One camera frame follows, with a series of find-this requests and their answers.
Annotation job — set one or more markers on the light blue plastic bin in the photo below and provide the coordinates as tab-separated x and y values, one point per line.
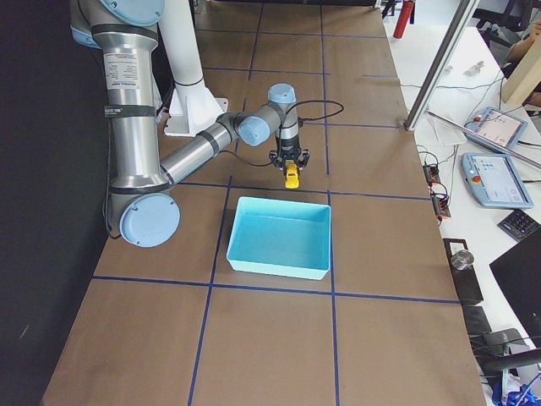
281	238

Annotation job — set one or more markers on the black keyboard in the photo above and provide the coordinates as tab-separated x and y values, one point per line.
518	225

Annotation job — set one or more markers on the near teach pendant tablet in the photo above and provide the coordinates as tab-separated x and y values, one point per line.
494	181

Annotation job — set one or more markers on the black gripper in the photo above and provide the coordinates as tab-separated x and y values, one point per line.
289	152

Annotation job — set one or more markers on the black power strip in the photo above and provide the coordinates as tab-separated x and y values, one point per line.
440	202
431	173

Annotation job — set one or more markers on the white pillar with base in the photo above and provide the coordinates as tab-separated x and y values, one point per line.
193	107

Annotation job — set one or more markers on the black laptop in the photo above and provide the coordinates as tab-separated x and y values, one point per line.
517	272

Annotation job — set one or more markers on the aluminium frame post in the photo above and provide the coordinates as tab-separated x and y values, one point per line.
463	14

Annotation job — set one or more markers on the teach pendant tablet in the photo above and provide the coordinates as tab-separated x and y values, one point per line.
496	130
494	181

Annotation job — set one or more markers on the small metal cup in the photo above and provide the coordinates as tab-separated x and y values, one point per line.
462	260

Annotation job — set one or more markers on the person forearm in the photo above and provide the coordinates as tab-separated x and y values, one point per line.
520	49

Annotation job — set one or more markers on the red fire extinguisher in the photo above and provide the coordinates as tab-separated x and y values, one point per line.
404	18

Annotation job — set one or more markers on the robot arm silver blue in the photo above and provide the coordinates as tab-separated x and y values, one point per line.
138	205

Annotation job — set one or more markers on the yellow beetle toy car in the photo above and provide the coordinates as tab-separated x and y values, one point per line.
292	175

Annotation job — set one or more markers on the far teach pendant tablet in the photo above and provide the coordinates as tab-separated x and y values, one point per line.
496	130

